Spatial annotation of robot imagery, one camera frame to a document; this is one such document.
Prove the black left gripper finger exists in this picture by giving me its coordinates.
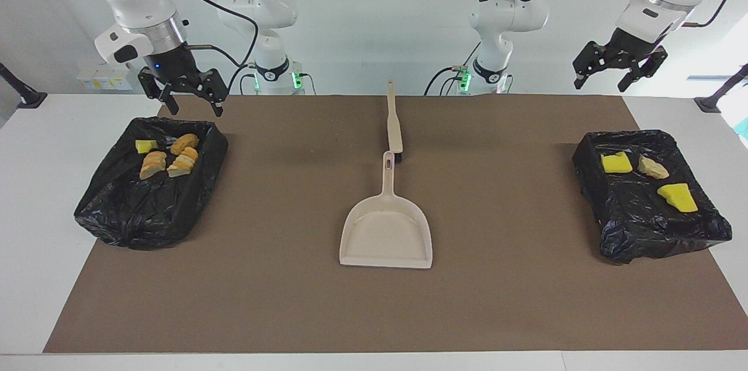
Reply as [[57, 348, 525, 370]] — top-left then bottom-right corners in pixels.
[[617, 47, 669, 93], [573, 41, 606, 91]]

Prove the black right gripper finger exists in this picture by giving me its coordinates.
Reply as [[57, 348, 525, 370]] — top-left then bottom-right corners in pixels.
[[138, 66, 179, 116], [198, 68, 228, 118]]

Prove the brown bread roll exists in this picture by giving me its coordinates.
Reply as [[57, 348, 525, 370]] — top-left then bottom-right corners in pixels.
[[170, 133, 200, 155]]

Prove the pale bread chunk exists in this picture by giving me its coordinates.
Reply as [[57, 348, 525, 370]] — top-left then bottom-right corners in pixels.
[[139, 151, 168, 181]]

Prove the pale sandwich piece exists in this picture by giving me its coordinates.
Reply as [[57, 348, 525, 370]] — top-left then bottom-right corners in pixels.
[[167, 147, 199, 178]]

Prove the small striped croissant piece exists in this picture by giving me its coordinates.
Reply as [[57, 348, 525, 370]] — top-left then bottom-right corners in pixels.
[[637, 154, 670, 180]]

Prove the green and yellow sponge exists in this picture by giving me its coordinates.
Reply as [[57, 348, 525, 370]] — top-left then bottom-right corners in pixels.
[[601, 151, 633, 175]]

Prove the large yellow sponge piece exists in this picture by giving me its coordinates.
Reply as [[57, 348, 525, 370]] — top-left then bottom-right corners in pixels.
[[656, 183, 699, 214]]

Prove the beige brush with black bristles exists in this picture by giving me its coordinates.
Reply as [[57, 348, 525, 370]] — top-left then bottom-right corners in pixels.
[[386, 79, 404, 163]]

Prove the beige plastic dustpan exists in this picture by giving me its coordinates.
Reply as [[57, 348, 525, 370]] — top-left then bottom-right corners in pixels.
[[339, 151, 434, 270]]

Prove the bin with black trash bag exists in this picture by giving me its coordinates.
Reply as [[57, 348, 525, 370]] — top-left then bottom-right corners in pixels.
[[572, 129, 733, 265], [74, 117, 230, 251]]

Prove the black stand foot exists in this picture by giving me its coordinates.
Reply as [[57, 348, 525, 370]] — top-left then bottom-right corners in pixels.
[[694, 64, 748, 113], [0, 63, 48, 109]]

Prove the brown table mat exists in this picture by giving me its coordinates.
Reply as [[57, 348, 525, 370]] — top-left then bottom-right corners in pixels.
[[43, 95, 748, 354]]

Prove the white wall socket box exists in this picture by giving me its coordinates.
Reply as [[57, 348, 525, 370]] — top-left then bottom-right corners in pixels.
[[95, 63, 134, 91]]

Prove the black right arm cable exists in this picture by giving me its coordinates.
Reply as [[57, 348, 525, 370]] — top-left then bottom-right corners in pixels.
[[153, 0, 259, 95]]

